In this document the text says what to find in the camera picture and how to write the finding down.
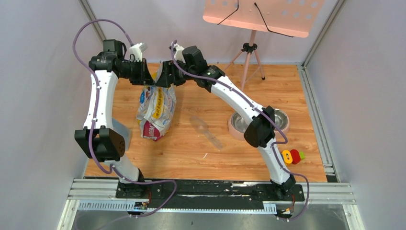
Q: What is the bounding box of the left steel bowl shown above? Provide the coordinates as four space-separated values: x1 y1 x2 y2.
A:
230 112 248 133

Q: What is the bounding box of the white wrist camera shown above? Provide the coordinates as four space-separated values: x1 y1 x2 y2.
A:
129 43 147 62
172 44 185 63

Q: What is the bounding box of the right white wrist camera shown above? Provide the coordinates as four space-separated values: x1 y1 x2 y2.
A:
172 44 185 63

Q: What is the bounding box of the aluminium frame rail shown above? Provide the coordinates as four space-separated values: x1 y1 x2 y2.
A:
58 177 364 230

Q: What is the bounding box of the pink double bowl feeder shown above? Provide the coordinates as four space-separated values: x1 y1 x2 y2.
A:
228 117 289 141

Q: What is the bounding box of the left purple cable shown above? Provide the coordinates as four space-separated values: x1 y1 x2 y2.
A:
73 19 178 219

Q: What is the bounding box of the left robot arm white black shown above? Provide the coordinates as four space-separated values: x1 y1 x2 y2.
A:
74 39 154 198

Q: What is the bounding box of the pet food bag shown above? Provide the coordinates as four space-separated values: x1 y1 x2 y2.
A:
135 68 177 141

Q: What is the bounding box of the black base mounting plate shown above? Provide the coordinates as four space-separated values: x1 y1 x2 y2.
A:
115 179 305 210

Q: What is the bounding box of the right steel bowl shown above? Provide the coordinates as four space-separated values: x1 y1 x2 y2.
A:
274 108 290 132

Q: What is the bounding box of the pink music stand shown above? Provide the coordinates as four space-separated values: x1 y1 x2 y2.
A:
203 0 325 88

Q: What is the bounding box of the purple cable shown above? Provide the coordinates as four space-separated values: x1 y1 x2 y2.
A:
170 39 310 222
73 19 178 219

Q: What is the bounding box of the steel bowl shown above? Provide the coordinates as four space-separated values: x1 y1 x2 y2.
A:
274 108 290 132
230 112 248 133

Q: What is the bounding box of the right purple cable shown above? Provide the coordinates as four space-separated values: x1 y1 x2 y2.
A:
170 39 310 222

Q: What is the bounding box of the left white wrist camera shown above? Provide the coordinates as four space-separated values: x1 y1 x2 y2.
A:
129 43 147 62

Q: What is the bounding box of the clear plastic scoop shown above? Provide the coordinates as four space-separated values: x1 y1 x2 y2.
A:
190 116 223 150

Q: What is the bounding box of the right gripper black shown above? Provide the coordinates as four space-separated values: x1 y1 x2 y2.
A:
158 59 197 87

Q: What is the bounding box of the colourful toy block set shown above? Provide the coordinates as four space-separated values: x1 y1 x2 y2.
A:
281 149 305 165

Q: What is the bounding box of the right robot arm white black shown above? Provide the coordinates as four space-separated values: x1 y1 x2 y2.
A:
156 42 296 200

